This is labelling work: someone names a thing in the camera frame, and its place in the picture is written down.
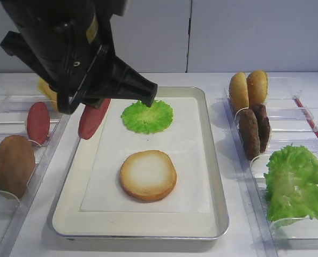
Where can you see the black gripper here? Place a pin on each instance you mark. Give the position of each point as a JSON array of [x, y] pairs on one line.
[[77, 59]]

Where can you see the clear acrylic rack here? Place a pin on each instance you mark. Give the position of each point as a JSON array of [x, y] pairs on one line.
[[293, 123], [13, 116]]

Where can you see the yellow cheese slice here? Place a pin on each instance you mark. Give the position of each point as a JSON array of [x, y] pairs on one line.
[[43, 87]]

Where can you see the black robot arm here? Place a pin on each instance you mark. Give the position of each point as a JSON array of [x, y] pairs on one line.
[[52, 11]]

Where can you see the brown meat patty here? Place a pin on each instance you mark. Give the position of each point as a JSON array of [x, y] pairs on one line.
[[264, 128], [248, 127]]

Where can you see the left bun top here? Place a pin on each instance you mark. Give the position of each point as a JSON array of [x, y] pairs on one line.
[[238, 92]]

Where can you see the rear brown meat patty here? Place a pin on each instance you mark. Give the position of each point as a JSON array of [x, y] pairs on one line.
[[264, 128]]

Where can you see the orange cheese slice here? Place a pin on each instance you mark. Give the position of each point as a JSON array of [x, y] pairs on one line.
[[52, 96]]

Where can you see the front brown meat patty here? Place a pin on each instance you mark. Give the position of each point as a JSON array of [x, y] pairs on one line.
[[248, 127]]

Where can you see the large green lettuce leaf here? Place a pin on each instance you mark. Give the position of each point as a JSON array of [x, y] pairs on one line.
[[292, 184]]

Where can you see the left clear acrylic rack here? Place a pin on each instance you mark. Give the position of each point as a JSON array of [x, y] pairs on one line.
[[13, 116]]

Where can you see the flat green lettuce leaf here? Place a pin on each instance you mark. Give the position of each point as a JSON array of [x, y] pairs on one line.
[[140, 118]]

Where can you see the right clear acrylic rack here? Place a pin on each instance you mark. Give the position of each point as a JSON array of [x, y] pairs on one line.
[[293, 123]]

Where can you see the brown bun slice in rack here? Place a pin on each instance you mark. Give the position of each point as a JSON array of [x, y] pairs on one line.
[[17, 163]]

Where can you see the red tomato slice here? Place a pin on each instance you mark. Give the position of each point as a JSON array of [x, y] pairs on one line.
[[38, 122], [91, 119]]

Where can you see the white paper tray liner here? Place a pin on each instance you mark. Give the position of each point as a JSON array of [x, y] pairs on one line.
[[182, 141]]

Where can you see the right bun top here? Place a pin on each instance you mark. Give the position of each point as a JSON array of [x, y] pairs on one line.
[[257, 86]]

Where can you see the toasted bun bottom slice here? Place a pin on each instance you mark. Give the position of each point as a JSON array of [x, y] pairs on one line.
[[148, 175]]

